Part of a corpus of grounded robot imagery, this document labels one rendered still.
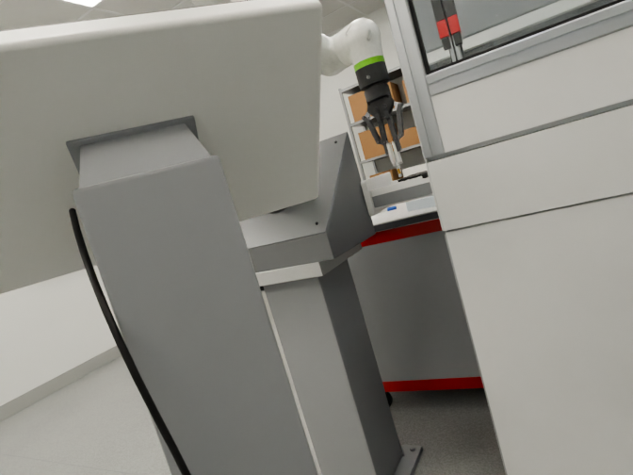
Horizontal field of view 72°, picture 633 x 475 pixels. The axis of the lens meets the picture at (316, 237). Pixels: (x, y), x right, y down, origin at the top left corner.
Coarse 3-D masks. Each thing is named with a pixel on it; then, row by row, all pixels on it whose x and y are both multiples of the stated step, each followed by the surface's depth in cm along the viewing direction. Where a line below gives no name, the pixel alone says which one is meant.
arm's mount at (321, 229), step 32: (320, 160) 130; (352, 160) 130; (320, 192) 121; (352, 192) 127; (256, 224) 130; (288, 224) 121; (320, 224) 113; (352, 224) 123; (256, 256) 125; (288, 256) 119; (320, 256) 114
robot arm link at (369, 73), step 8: (368, 64) 124; (376, 64) 124; (384, 64) 126; (360, 72) 126; (368, 72) 125; (376, 72) 125; (384, 72) 126; (360, 80) 127; (368, 80) 125; (376, 80) 125; (384, 80) 126; (360, 88) 129; (368, 88) 127
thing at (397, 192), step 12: (396, 180) 153; (408, 180) 127; (420, 180) 126; (372, 192) 133; (384, 192) 131; (396, 192) 129; (408, 192) 128; (420, 192) 126; (384, 204) 132; (396, 204) 130
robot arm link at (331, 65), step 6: (324, 36) 129; (324, 42) 128; (330, 42) 130; (324, 48) 129; (330, 48) 130; (324, 54) 129; (330, 54) 130; (324, 60) 131; (330, 60) 131; (336, 60) 131; (324, 66) 133; (330, 66) 133; (336, 66) 133; (342, 66) 133; (348, 66) 134; (324, 72) 135; (330, 72) 135; (336, 72) 135
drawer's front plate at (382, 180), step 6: (384, 174) 150; (390, 174) 156; (366, 180) 132; (372, 180) 137; (378, 180) 142; (384, 180) 148; (390, 180) 154; (366, 186) 131; (372, 186) 136; (378, 186) 141; (384, 186) 147; (366, 192) 131; (366, 198) 132; (366, 204) 132; (372, 204) 132; (372, 210) 132; (378, 210) 136
